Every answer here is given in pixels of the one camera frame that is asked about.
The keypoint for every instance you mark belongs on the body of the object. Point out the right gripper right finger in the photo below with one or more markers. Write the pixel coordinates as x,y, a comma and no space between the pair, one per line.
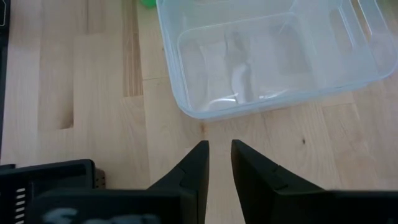
252,180

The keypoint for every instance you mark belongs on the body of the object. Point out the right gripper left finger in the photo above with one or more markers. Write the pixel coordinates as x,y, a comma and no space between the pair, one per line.
196,180

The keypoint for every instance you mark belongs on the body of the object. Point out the clear plastic bin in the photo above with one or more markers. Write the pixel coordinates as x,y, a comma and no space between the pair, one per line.
236,62

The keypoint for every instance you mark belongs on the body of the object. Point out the green plastic basket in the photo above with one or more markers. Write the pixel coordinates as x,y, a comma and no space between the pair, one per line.
148,3

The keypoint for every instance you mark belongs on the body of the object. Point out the black plastic basket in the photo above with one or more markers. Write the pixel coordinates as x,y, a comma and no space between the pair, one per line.
46,174

